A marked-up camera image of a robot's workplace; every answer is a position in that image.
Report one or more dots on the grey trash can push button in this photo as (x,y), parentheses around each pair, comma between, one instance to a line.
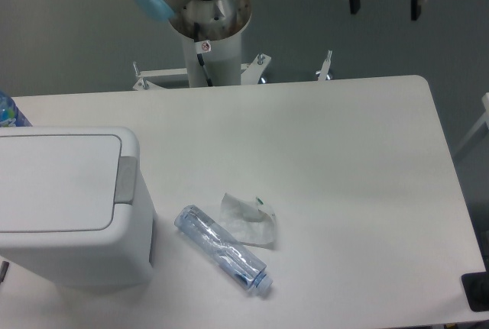
(126,180)

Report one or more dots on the white trash can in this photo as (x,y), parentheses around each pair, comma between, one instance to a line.
(58,216)

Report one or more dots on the crumpled white paper wrapper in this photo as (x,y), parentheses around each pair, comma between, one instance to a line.
(252,223)

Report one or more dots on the clear empty plastic bottle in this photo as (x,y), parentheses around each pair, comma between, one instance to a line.
(224,250)

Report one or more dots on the black device at table edge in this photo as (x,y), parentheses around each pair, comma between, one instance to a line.
(476,290)

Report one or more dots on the blue labelled water bottle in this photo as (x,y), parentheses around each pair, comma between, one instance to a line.
(11,115)

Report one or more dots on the dark object left edge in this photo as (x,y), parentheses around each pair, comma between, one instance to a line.
(3,270)

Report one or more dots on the white furniture frame right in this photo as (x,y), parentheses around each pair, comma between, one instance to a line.
(476,133)

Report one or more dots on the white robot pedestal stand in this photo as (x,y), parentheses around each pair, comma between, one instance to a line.
(208,63)

